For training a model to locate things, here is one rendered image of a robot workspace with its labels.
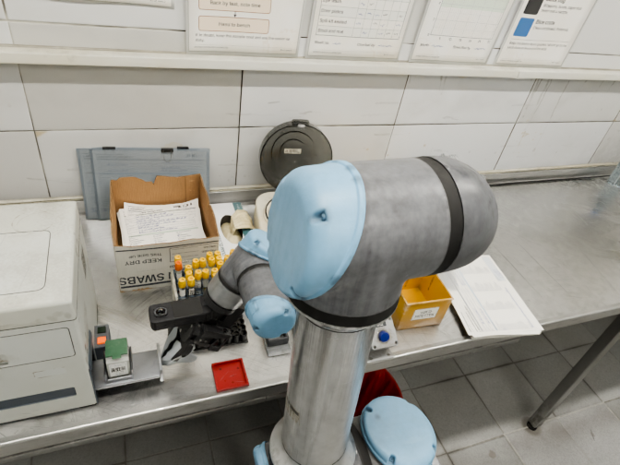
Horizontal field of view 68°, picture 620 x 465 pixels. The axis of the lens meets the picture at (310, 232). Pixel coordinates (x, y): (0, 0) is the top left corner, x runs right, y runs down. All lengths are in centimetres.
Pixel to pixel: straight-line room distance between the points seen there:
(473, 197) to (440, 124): 126
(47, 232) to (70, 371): 25
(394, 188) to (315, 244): 8
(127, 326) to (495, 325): 92
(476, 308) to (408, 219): 97
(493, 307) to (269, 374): 65
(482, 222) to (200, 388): 74
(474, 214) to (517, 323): 96
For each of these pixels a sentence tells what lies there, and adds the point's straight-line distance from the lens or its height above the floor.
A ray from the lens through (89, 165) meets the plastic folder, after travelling 138.
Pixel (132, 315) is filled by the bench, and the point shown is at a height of 88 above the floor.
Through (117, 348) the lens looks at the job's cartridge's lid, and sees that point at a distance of 97.
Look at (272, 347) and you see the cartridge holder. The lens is 108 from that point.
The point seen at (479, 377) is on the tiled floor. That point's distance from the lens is 242.
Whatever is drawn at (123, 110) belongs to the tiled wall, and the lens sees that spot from 132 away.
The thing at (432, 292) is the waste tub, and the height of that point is 92.
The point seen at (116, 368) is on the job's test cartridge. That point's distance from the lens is 99.
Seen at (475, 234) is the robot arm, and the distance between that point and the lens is 43.
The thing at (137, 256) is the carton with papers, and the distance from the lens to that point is 114.
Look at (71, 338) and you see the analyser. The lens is 87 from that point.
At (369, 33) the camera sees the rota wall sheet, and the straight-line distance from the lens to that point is 139.
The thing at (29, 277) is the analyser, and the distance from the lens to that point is 86.
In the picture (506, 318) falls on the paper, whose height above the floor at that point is 89.
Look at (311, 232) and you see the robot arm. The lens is 36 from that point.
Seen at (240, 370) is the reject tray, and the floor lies 88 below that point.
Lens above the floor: 175
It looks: 38 degrees down
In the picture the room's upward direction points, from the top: 11 degrees clockwise
